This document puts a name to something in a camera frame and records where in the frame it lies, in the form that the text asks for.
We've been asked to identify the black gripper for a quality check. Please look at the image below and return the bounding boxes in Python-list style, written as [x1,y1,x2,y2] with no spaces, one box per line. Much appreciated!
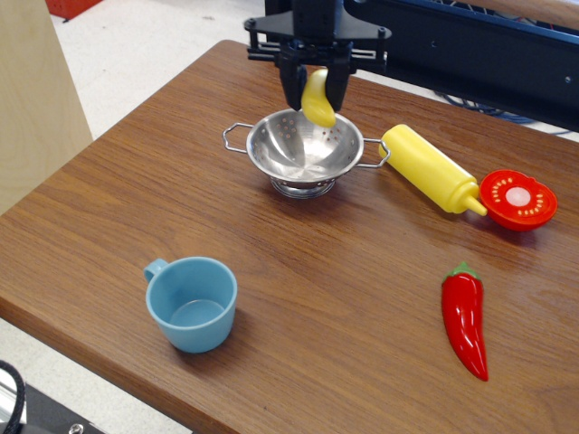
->
[244,1,392,112]

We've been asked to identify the yellow toy banana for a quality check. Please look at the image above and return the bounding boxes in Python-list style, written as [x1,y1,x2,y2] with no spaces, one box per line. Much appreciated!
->
[301,69,336,127]

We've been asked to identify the stainless steel colander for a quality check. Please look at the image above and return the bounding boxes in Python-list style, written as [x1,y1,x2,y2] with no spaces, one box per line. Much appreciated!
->
[222,109,391,199]

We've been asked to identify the yellow mustard squeeze bottle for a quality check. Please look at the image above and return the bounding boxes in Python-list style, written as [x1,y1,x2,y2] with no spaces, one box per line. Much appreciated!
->
[379,125,488,216]

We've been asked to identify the red toy tomato half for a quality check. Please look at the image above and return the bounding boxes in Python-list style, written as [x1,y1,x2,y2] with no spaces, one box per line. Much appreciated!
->
[479,169,558,231]

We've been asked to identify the light blue plastic cup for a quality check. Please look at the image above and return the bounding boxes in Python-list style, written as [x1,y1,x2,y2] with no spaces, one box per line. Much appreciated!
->
[144,257,238,354]

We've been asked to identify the red box on floor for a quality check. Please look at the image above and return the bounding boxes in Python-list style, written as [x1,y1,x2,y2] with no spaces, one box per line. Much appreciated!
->
[46,0,101,20]

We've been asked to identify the red toy chili pepper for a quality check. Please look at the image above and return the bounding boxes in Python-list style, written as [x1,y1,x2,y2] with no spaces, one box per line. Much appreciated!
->
[441,262,489,382]

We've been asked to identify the light wooden panel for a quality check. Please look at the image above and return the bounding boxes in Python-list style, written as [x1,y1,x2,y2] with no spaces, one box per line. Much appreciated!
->
[1,1,93,212]

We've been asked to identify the blue cables behind table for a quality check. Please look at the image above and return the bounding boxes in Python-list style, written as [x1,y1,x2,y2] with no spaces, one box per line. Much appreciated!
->
[433,90,574,137]

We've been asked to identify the black metal frame rail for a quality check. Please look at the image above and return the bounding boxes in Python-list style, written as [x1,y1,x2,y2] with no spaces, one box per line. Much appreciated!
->
[264,0,579,133]

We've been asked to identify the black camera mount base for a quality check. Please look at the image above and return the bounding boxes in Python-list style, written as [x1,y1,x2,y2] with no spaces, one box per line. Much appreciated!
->
[1,372,103,434]

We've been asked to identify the black braided cable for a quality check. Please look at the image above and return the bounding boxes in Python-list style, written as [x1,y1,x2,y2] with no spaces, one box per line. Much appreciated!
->
[0,360,27,434]

